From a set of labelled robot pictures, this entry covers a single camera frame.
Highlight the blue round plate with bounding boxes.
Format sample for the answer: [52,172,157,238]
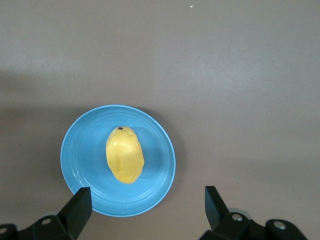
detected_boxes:
[59,104,177,217]

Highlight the yellow potato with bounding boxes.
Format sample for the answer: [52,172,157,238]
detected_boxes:
[105,126,145,185]

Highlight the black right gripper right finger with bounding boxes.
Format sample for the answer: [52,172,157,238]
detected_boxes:
[199,185,307,240]

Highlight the brown table mat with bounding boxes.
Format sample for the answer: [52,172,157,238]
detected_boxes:
[0,0,320,240]

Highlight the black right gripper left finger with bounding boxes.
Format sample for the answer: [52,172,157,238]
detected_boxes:
[0,186,93,240]

